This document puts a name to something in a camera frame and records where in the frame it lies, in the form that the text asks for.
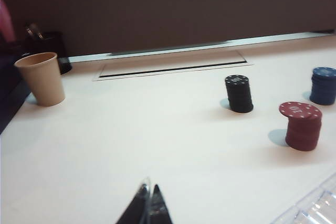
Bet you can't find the black poker chip stack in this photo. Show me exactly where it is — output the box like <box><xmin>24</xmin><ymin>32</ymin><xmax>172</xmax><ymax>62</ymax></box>
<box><xmin>225</xmin><ymin>74</ymin><xmax>254</xmax><ymax>113</ymax></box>

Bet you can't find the black mesh pen holder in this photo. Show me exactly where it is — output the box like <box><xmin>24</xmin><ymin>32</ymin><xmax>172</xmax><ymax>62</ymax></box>
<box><xmin>25</xmin><ymin>31</ymin><xmax>73</xmax><ymax>75</ymax></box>

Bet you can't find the clear plastic chip tray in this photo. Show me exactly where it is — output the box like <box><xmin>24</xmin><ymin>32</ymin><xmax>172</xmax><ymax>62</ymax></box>
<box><xmin>272</xmin><ymin>173</ymin><xmax>336</xmax><ymax>224</ymax></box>

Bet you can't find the dark navy box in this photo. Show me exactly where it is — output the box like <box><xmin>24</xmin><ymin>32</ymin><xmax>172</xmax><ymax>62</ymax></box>
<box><xmin>0</xmin><ymin>40</ymin><xmax>32</xmax><ymax>134</ymax></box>

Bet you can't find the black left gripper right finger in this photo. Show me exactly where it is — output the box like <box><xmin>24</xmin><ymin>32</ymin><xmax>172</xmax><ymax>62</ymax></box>
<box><xmin>148</xmin><ymin>184</ymin><xmax>173</xmax><ymax>224</ymax></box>

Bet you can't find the blue poker chip stack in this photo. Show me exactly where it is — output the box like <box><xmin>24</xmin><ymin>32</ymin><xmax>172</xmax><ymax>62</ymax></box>
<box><xmin>309</xmin><ymin>66</ymin><xmax>336</xmax><ymax>105</ymax></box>

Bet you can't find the white desk cable flap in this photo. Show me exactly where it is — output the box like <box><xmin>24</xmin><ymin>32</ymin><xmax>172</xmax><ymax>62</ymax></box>
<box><xmin>91</xmin><ymin>50</ymin><xmax>254</xmax><ymax>82</ymax></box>

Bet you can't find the tall brown paper cup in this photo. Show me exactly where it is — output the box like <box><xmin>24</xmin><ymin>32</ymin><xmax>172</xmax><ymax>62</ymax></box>
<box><xmin>14</xmin><ymin>52</ymin><xmax>66</xmax><ymax>106</ymax></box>

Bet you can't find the pink rounded object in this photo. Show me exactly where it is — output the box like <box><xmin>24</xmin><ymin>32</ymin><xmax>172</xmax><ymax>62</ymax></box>
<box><xmin>0</xmin><ymin>0</ymin><xmax>15</xmax><ymax>44</ymax></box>

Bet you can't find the wide brown partition panel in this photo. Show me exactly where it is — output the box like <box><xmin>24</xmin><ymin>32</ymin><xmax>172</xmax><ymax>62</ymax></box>
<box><xmin>0</xmin><ymin>0</ymin><xmax>336</xmax><ymax>63</ymax></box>

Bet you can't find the red poker chip stack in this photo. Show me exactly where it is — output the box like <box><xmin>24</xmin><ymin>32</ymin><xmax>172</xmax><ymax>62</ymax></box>
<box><xmin>285</xmin><ymin>107</ymin><xmax>323</xmax><ymax>152</ymax></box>

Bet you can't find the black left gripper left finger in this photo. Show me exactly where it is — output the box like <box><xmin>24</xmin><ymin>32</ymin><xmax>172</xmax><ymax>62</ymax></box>
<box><xmin>119</xmin><ymin>176</ymin><xmax>152</xmax><ymax>224</ymax></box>

